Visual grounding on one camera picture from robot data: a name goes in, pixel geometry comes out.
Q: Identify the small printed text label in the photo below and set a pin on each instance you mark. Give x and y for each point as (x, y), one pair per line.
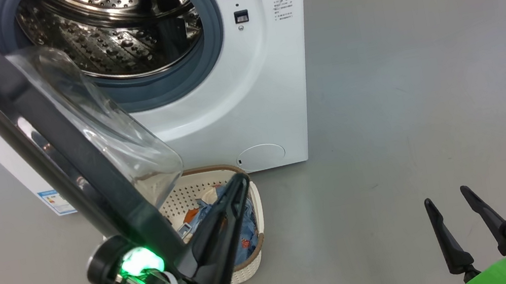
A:
(283, 7)

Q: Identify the blue garment orange cartoon print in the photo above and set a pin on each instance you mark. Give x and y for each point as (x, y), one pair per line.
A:
(194, 218)

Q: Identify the left wrist round light unit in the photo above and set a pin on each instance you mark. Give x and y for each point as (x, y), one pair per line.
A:
(142, 262)

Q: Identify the round white filter cover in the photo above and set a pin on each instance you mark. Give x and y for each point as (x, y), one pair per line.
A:
(260, 157)

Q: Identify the white front-load washing machine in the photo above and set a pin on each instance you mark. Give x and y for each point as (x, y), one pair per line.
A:
(236, 103)

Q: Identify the dark round glass washer door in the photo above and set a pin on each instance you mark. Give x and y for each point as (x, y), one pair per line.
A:
(51, 134)

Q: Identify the cream perforated laundry basket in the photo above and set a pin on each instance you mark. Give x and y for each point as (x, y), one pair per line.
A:
(258, 264)

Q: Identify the perforated steel washer drum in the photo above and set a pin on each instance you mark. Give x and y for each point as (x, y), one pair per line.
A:
(113, 42)

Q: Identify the blue energy label sticker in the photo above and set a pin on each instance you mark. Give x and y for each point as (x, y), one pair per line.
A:
(56, 203)

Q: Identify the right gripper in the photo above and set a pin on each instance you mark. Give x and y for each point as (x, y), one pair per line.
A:
(501, 275)

